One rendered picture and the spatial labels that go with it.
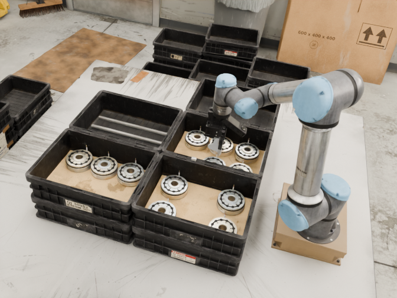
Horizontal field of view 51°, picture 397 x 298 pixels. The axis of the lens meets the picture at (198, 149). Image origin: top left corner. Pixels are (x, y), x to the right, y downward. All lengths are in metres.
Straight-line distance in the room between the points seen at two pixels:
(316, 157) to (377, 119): 2.61
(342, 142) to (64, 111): 1.42
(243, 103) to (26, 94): 1.83
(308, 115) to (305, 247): 0.61
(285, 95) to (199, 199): 0.49
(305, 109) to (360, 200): 0.86
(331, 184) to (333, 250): 0.27
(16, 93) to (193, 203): 1.77
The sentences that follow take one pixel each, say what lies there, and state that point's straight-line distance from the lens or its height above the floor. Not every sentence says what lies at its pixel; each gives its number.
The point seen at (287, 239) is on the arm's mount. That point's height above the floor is 0.77.
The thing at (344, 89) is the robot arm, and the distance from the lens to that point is 1.22.
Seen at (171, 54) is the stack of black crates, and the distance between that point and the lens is 3.35.
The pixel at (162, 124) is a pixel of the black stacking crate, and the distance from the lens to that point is 1.92.
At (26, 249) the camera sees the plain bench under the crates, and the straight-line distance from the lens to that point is 1.66.
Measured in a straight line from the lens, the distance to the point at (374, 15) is 4.26.
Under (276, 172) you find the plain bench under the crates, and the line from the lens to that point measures 1.95.
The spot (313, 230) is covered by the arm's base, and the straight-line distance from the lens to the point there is 1.61.
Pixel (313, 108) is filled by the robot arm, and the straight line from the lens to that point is 1.18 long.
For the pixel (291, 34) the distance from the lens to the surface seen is 4.24.
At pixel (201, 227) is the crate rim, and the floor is 0.93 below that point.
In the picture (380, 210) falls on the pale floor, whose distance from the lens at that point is 3.04.
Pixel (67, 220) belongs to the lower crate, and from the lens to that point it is 1.66.
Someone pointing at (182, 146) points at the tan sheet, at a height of 0.83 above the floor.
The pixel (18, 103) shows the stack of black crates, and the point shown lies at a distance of 2.93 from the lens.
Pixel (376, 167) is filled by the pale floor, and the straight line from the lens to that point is 3.36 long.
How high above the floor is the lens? 2.00
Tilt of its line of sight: 41 degrees down
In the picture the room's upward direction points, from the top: 7 degrees clockwise
